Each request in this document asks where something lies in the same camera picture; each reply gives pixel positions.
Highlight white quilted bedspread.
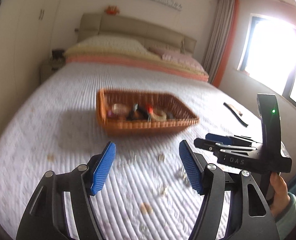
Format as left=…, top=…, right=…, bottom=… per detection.
left=0, top=62, right=276, bottom=240

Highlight brown wicker basket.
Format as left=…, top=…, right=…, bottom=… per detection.
left=96, top=88, right=200, bottom=136

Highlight beige padded headboard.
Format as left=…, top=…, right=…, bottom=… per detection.
left=75, top=13, right=196, bottom=56

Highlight folded pink yellow blanket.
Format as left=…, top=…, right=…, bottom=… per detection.
left=64, top=46, right=209, bottom=82

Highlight dark wooden brush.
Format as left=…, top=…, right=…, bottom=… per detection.
left=223, top=102, right=248, bottom=127

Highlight cream spiral hair tie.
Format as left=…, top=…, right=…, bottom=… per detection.
left=151, top=110, right=168, bottom=123

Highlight black round hair clip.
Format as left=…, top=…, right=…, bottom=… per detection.
left=126, top=103, right=152, bottom=121

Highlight cream floral pillow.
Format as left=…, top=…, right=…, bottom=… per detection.
left=66, top=35, right=149, bottom=55

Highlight orange plush toy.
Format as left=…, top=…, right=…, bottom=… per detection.
left=104, top=5, right=120, bottom=15

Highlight pink pillow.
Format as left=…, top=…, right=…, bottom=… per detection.
left=149, top=47, right=204, bottom=70

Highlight person's right hand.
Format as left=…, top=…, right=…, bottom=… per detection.
left=269, top=172, right=290, bottom=218

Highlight bright window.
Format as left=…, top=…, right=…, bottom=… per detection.
left=239, top=16, right=296, bottom=107

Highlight teal sleeve forearm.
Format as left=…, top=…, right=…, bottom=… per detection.
left=275, top=192, right=296, bottom=239

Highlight white built-in wardrobe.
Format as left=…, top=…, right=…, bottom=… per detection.
left=0, top=0, right=60, bottom=133

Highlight red cord tassel charm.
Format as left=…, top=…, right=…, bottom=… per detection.
left=145, top=104, right=154, bottom=115

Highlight bedside nightstand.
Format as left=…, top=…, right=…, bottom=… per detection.
left=40, top=49, right=65, bottom=83

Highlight beige orange curtain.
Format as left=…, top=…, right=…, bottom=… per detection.
left=203, top=0, right=239, bottom=83

